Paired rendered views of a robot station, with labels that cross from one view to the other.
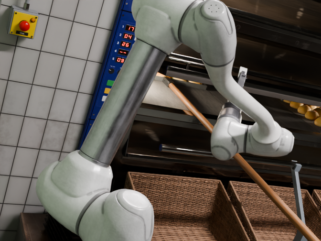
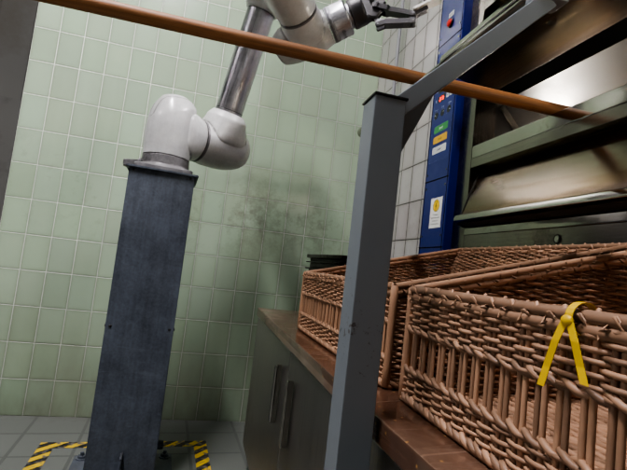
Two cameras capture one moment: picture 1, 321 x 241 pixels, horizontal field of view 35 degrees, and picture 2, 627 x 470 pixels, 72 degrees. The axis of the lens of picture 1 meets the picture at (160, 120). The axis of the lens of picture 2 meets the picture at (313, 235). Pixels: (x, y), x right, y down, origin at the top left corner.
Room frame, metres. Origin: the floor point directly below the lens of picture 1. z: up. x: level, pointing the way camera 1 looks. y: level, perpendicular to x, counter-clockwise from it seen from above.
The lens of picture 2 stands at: (2.10, -1.29, 0.74)
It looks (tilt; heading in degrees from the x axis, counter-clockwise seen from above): 5 degrees up; 105
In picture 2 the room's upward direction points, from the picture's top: 7 degrees clockwise
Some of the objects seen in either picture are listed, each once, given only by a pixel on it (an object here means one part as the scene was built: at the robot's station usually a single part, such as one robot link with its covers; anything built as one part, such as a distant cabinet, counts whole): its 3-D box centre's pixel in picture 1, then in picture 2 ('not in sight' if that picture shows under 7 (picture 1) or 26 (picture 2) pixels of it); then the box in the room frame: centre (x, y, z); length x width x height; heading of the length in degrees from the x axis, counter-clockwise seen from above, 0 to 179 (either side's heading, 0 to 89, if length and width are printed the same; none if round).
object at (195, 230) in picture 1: (186, 225); (435, 294); (2.13, -0.28, 0.72); 0.56 x 0.49 x 0.28; 119
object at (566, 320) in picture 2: not in sight; (578, 347); (2.22, -0.93, 0.71); 0.05 x 0.03 x 0.07; 117
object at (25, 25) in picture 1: (24, 25); not in sight; (1.85, 0.61, 1.46); 0.04 x 0.04 x 0.04; 29
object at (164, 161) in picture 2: not in sight; (159, 165); (1.21, -0.02, 1.03); 0.22 x 0.18 x 0.06; 32
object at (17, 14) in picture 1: (22, 22); not in sight; (1.89, 0.63, 1.46); 0.10 x 0.07 x 0.10; 119
